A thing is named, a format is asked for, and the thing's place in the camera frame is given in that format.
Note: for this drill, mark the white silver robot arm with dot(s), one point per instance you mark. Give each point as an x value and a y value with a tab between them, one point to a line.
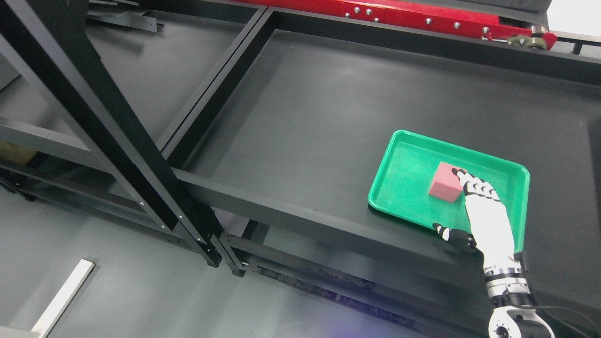
514	310

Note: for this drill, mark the red metal beam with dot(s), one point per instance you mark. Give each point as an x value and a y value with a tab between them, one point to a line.
444	19

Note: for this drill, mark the green plastic tray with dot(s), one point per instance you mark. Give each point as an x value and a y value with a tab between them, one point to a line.
415	182

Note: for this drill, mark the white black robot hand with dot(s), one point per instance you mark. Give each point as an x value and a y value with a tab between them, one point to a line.
490	229

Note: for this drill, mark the white standing desk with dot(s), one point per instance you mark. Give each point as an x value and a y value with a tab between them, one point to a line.
61	300

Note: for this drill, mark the black metal shelf rack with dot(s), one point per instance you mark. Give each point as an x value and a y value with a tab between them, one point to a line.
250	135

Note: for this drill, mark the pink foam block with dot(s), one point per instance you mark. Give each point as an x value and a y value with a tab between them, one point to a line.
445	184

